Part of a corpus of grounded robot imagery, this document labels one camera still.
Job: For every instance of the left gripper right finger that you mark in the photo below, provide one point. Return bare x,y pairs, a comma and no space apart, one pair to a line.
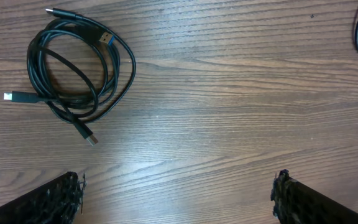
296,203

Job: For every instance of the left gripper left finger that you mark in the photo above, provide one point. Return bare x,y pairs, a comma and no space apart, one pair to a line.
57,201

